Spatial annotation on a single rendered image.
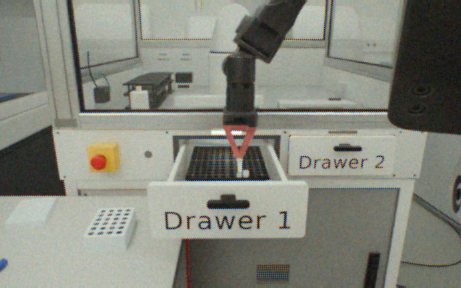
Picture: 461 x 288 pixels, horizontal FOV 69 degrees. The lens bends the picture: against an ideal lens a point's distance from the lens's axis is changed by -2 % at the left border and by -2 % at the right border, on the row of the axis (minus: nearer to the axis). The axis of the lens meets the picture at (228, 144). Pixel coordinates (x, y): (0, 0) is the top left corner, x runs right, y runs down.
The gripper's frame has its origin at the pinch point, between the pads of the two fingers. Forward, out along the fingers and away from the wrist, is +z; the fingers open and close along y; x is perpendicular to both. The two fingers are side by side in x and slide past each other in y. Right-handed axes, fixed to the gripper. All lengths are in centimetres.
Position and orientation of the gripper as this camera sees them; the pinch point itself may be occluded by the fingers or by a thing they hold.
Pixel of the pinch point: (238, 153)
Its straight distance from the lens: 70.3
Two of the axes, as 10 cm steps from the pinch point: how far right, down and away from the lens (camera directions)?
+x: 10.0, 0.1, 0.1
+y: 0.0, 2.6, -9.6
